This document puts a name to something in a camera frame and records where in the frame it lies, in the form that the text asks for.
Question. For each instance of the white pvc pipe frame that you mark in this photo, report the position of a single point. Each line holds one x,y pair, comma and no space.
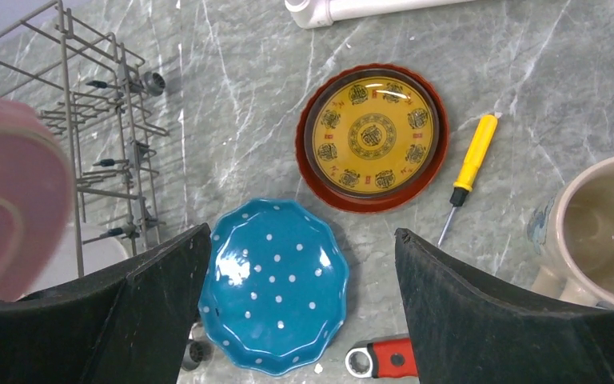
311,14

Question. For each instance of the blue polka dot plate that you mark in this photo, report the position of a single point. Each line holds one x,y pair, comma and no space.
274,294

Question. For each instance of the beige ceramic mug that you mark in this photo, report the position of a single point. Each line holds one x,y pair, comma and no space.
572,235

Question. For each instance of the grey wire dish rack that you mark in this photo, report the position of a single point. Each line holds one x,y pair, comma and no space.
96,96

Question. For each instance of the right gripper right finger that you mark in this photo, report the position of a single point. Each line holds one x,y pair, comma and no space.
467,326

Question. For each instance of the yellow and red plate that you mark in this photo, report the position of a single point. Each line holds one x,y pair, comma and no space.
371,138

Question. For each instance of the red handled adjustable wrench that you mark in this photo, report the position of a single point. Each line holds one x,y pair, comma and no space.
387,358

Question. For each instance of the yellow handled screwdriver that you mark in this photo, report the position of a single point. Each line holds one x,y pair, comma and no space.
471,165

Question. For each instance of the white scalloped bowl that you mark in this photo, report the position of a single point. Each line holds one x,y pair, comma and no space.
63,266

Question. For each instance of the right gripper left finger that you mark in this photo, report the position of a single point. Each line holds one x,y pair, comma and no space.
127,323

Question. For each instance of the pink polka dot plate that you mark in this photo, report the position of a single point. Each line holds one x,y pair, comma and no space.
36,197

